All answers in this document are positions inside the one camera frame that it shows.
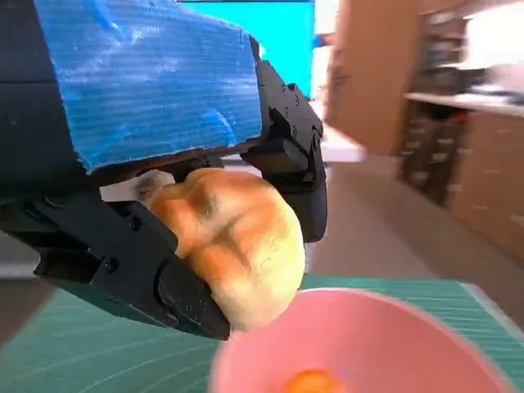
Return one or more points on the monitor with blue screen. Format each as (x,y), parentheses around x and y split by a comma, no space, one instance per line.
(278,41)

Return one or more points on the brown cabinet with white counter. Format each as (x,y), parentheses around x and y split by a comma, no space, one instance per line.
(491,184)

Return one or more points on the green cutting mat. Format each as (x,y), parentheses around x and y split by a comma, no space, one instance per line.
(82,348)

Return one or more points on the pink bowl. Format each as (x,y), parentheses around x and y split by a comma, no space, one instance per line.
(368,327)

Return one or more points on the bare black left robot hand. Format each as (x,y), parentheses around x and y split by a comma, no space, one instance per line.
(143,90)

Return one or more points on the braided toy bread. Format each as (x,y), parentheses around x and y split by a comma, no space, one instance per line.
(313,382)

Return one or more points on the tall brown wooden cabinet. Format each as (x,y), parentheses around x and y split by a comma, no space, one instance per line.
(368,61)

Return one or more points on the round toy bread bun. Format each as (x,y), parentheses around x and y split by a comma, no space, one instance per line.
(237,237)

